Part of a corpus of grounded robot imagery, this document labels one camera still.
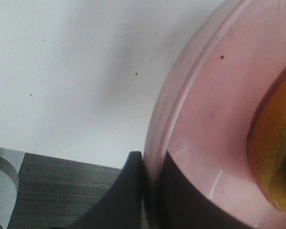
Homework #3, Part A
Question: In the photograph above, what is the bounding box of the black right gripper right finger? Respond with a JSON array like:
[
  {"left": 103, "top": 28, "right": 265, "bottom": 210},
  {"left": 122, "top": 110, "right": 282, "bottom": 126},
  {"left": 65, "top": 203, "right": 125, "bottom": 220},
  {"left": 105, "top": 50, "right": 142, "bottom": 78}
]
[{"left": 157, "top": 153, "right": 250, "bottom": 229}]

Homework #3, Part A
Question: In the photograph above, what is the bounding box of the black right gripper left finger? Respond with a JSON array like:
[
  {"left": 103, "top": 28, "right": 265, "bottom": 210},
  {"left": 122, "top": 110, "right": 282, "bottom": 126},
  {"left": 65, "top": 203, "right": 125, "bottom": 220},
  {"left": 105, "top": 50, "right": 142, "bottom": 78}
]
[{"left": 69, "top": 152, "right": 143, "bottom": 229}]

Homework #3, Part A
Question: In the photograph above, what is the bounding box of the pink round plate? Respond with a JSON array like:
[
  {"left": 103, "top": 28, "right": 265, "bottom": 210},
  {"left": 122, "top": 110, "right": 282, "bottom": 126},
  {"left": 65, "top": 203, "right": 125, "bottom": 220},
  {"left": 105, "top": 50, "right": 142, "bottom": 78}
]
[{"left": 144, "top": 0, "right": 286, "bottom": 229}]

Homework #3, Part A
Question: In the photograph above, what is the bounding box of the toy burger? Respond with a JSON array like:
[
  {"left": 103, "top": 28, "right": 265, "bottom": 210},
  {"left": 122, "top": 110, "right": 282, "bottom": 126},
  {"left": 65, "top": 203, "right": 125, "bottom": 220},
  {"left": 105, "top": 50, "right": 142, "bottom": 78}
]
[{"left": 248, "top": 78, "right": 286, "bottom": 211}]

